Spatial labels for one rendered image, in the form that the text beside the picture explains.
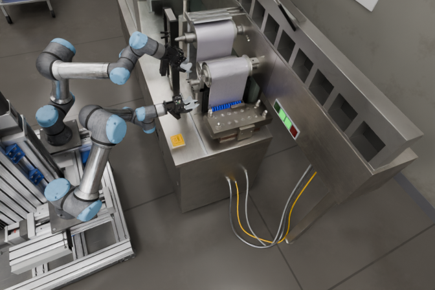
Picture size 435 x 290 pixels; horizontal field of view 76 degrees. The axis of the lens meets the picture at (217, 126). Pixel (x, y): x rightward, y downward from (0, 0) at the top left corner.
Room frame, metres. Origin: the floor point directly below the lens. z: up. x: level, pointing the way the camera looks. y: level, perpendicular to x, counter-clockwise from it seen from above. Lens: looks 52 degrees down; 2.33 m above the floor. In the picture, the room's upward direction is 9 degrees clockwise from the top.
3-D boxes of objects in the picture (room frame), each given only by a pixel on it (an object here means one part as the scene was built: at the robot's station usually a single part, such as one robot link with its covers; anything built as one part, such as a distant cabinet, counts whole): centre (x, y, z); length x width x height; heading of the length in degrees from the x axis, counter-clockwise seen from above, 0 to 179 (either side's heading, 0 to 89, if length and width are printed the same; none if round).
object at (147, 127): (0.98, 0.42, 1.01); 0.11 x 0.08 x 0.11; 71
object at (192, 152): (2.05, 0.53, 0.88); 2.52 x 0.66 x 0.04; 29
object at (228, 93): (1.21, -0.03, 1.11); 0.23 x 0.01 x 0.18; 119
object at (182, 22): (1.89, 0.36, 1.18); 0.14 x 0.14 x 0.57
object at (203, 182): (2.06, 0.51, 0.43); 2.52 x 0.64 x 0.86; 29
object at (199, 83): (1.22, 0.16, 1.05); 0.06 x 0.05 x 0.31; 119
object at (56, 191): (0.49, 0.71, 0.98); 0.13 x 0.12 x 0.14; 71
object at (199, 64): (1.37, 0.05, 1.17); 0.26 x 0.12 x 0.12; 119
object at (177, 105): (1.05, 0.27, 1.12); 0.12 x 0.08 x 0.09; 119
